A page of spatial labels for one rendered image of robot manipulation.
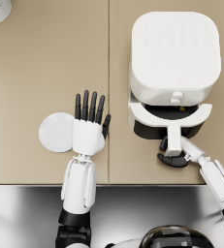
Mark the pale air fryer body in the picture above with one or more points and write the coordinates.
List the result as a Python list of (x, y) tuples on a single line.
[(175, 55)]

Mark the white round plate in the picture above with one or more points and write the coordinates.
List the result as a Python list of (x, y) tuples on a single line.
[(54, 132)]

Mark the dark round robot body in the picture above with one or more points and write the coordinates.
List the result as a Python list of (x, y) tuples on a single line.
[(175, 238)]

